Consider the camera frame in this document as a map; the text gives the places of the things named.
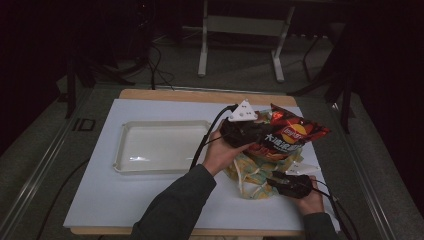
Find white metal stand frame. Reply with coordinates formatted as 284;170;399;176
197;0;296;83

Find person's right hand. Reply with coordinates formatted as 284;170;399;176
294;176;325;217

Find orange-print fabric bag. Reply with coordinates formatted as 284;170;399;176
223;109;305;201

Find white plastic tray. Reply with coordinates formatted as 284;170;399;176
112;119;215;175

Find black floor cable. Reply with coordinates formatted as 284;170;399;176
35;159;90;240

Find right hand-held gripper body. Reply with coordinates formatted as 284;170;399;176
278;163;321;200

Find white table mat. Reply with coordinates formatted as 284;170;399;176
63;98;341;232

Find red chip bag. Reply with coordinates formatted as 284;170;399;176
246;103;332;162

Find person's left hand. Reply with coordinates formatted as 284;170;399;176
202;121;254;177

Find black floor cables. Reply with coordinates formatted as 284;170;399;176
146;43;176;91

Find black stand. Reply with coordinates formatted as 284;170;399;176
64;56;136;119
288;19;355;134

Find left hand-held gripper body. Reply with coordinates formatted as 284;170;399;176
219;98;268;149

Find metal floor rail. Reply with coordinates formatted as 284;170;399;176
0;89;98;240
329;103;398;240

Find right hand-held gripper cable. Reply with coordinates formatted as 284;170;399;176
313;179;361;240

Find left hand-held gripper cable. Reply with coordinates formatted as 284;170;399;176
189;103;239;171

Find hand-held gripper cable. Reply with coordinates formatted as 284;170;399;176
189;103;239;171
313;179;361;240

